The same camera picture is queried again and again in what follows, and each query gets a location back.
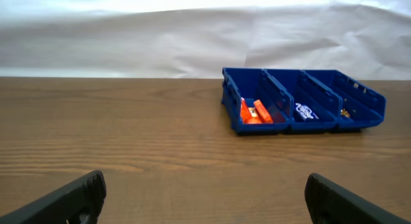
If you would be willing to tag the orange candy box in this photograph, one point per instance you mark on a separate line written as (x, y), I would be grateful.
(255, 120)
(245, 115)
(263, 112)

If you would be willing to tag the gold candy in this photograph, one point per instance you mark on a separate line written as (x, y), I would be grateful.
(345, 113)

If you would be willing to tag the blue tray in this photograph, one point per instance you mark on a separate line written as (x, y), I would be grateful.
(257, 86)

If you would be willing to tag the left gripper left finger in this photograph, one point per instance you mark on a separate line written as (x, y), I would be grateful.
(70, 201)

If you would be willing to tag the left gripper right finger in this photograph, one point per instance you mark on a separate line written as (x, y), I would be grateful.
(337, 204)

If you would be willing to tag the blue candy pack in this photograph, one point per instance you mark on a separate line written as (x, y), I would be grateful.
(305, 111)

